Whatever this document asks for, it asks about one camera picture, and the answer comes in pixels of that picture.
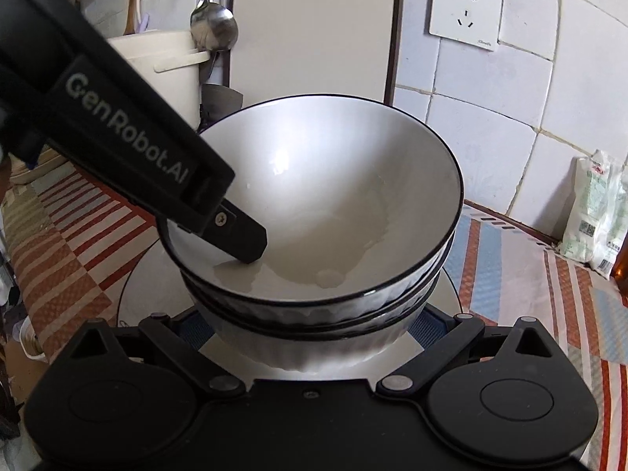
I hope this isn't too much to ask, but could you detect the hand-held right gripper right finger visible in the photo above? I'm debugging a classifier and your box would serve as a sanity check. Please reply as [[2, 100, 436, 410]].
[[375, 307, 567, 396]]

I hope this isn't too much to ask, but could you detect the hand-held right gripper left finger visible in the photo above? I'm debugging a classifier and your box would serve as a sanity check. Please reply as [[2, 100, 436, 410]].
[[61, 314, 246, 396]]

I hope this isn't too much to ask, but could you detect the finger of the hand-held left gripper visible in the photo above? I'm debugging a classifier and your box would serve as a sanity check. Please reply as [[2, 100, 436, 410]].
[[199, 200, 268, 264]]

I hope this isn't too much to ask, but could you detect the white plate with sun print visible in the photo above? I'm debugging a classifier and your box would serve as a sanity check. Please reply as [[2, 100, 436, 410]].
[[118, 255, 464, 383]]

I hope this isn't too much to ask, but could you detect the white rice cooker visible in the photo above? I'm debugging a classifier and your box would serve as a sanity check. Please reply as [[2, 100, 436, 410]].
[[105, 29, 212, 131]]

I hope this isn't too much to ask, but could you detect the striped patchwork tablecloth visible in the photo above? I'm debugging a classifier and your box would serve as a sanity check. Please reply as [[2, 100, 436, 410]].
[[0, 157, 628, 471]]

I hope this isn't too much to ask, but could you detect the grey plastic piece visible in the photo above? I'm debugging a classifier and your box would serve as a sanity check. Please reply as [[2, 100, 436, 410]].
[[200, 83, 243, 131]]

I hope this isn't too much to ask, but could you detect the metal ladle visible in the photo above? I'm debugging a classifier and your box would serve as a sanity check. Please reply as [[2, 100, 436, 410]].
[[190, 0, 239, 52]]

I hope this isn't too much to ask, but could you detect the white plastic seasoning bag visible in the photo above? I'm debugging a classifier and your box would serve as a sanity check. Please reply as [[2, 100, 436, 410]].
[[559, 150, 628, 276]]

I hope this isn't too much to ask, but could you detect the white cutting board dark frame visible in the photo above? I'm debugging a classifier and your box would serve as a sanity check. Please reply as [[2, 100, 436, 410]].
[[228, 0, 405, 109]]

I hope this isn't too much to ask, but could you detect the white wall socket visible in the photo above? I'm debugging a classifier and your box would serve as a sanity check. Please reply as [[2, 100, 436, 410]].
[[429, 0, 505, 51]]

